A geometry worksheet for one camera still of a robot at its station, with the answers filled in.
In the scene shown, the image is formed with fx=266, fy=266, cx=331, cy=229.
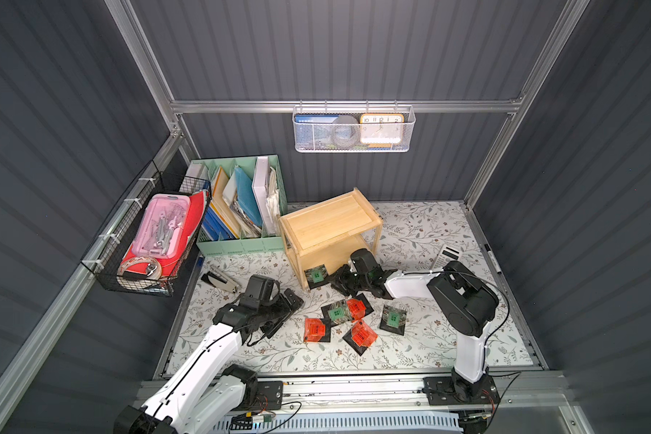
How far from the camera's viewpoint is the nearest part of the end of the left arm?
1.85ft

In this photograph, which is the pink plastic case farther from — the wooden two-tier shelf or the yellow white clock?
the yellow white clock

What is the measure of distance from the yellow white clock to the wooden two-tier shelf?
0.19 meters
